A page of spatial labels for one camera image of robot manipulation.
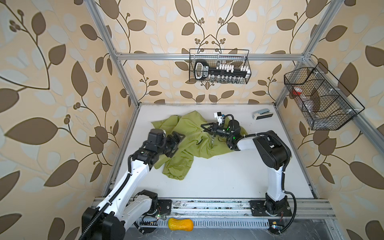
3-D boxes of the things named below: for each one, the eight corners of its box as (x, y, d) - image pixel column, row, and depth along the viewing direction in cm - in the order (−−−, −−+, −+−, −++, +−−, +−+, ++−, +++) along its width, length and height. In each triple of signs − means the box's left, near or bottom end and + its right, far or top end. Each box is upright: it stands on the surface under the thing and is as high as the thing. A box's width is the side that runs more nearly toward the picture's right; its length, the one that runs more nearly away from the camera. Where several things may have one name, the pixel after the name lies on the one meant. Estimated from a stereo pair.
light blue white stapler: (255, 121, 112) (256, 118, 109) (250, 114, 116) (251, 111, 114) (271, 116, 115) (273, 113, 112) (266, 110, 119) (268, 107, 117)
